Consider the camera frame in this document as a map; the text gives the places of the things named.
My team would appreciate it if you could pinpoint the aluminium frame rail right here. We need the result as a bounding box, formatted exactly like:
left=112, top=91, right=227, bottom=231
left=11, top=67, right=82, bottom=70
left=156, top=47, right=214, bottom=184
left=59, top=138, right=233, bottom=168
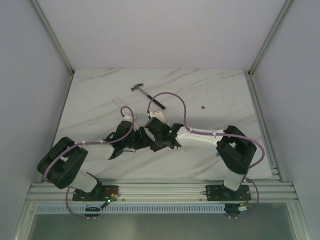
left=247, top=0, right=296, bottom=76

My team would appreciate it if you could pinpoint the claw hammer black handle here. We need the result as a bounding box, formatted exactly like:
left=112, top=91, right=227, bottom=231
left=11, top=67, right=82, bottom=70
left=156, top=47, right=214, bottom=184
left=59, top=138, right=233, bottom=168
left=130, top=83, right=166, bottom=110

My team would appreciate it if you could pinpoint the white slotted cable duct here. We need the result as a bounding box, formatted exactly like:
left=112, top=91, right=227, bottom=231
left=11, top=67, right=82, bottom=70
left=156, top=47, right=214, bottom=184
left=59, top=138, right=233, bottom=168
left=35, top=203, right=226, bottom=215

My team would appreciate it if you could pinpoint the aluminium front rail base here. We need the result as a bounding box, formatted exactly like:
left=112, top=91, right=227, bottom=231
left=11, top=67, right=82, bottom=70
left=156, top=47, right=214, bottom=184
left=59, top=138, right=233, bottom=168
left=25, top=179, right=298, bottom=204

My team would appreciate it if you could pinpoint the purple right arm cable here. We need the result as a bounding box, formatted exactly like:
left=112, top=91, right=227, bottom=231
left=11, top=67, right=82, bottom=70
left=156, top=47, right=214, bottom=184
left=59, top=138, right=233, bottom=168
left=147, top=91, right=266, bottom=221

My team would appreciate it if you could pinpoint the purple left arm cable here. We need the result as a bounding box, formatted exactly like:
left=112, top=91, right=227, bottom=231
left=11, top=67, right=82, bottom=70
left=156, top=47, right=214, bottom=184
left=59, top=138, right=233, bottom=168
left=42, top=106, right=137, bottom=221

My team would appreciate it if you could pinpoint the aluminium frame post left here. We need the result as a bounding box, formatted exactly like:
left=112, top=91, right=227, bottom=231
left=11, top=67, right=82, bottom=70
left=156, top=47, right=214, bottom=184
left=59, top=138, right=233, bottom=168
left=29, top=0, right=75, bottom=76

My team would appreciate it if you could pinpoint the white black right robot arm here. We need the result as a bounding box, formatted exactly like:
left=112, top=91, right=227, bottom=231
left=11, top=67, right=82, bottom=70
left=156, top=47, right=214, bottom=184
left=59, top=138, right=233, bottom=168
left=144, top=116, right=257, bottom=201

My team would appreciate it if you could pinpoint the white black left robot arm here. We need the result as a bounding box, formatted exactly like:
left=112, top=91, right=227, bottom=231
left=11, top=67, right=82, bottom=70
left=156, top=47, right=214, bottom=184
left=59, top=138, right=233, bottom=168
left=37, top=115, right=154, bottom=201

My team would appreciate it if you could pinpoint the black fuse box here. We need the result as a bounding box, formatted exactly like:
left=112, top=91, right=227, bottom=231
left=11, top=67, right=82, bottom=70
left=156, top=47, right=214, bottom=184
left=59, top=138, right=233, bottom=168
left=150, top=142, right=167, bottom=152

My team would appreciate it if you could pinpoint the clear plastic fuse box cover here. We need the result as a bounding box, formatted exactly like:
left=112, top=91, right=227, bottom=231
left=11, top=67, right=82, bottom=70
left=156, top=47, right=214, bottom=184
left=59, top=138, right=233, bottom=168
left=111, top=97, right=127, bottom=109

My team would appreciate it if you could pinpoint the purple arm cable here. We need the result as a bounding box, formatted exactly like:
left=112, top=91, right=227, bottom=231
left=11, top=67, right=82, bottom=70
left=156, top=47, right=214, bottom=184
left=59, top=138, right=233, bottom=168
left=147, top=91, right=266, bottom=221
left=42, top=106, right=137, bottom=221

